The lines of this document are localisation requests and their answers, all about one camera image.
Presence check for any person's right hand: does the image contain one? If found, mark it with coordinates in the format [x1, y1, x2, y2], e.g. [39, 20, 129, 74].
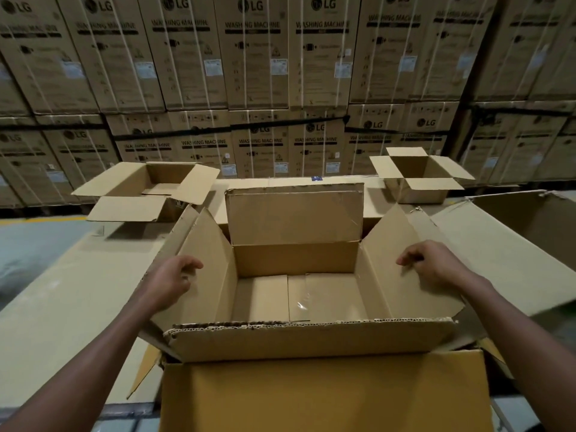
[395, 240, 487, 293]

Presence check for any person's left hand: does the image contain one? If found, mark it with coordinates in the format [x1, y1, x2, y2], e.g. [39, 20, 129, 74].
[139, 254, 204, 311]

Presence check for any green white CM-1 box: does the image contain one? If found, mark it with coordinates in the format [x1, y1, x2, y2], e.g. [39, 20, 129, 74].
[430, 189, 576, 318]

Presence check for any small pale cardboard box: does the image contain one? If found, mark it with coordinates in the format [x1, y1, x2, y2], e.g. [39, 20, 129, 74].
[368, 146, 476, 205]

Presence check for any taped box with hazard label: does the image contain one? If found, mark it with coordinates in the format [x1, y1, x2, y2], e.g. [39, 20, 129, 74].
[71, 161, 221, 223]

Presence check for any yellow-brown box with printed tape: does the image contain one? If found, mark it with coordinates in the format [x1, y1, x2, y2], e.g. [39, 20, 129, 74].
[148, 182, 467, 363]

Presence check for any large yellow cardboard box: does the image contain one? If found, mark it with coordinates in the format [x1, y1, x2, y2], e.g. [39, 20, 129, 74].
[125, 337, 514, 432]

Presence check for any person's right forearm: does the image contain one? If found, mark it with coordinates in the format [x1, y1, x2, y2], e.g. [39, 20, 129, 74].
[463, 274, 576, 432]

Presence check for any person's left forearm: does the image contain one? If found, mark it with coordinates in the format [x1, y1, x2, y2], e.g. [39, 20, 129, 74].
[0, 287, 158, 432]

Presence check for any wall of strapped appliance cartons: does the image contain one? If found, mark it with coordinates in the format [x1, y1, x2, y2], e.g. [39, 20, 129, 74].
[0, 0, 576, 208]

